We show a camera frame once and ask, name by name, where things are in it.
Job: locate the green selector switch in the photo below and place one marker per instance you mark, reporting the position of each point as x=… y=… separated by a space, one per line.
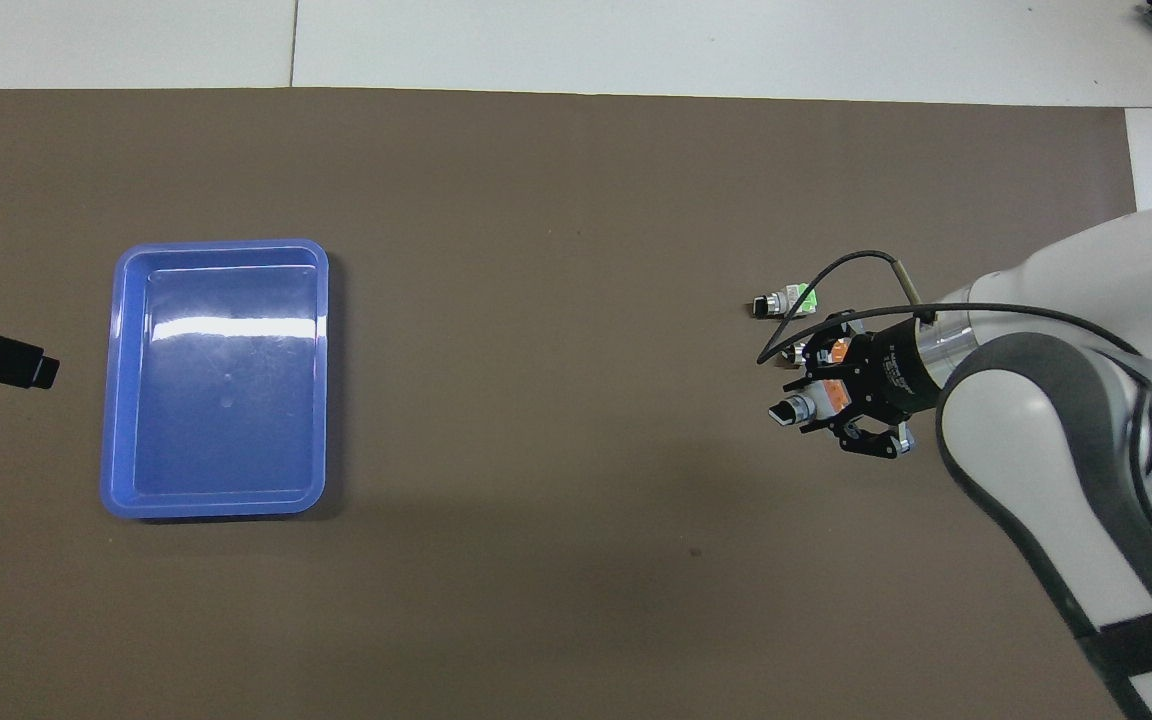
x=794 y=297

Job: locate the brown table mat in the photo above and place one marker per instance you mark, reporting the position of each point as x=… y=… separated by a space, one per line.
x=536 y=200

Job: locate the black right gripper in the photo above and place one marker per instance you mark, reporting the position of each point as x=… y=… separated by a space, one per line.
x=896 y=370

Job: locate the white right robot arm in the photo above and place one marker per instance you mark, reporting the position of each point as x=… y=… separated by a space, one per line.
x=1056 y=420

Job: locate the blue plastic tray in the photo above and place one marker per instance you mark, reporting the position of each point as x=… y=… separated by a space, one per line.
x=221 y=400

